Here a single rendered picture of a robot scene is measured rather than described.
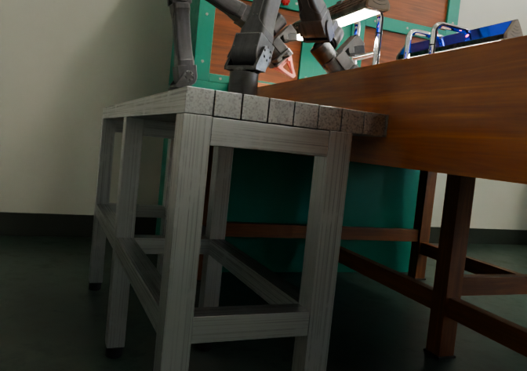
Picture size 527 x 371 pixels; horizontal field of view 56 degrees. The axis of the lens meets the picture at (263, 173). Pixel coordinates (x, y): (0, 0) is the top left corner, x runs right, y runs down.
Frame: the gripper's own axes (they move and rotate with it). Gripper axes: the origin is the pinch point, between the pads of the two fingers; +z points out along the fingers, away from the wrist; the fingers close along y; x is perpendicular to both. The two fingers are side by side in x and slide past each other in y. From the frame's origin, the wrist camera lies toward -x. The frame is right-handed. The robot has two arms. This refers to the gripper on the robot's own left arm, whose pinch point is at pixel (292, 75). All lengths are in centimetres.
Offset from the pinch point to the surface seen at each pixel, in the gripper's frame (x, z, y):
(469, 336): 24, 103, -35
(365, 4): -19.5, -7.5, -31.8
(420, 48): -59, 34, 13
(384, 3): -24.1, -3.8, -33.4
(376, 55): -24.8, 13.4, -11.4
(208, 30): -1, -29, 45
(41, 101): 68, -55, 118
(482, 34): -59, 34, -21
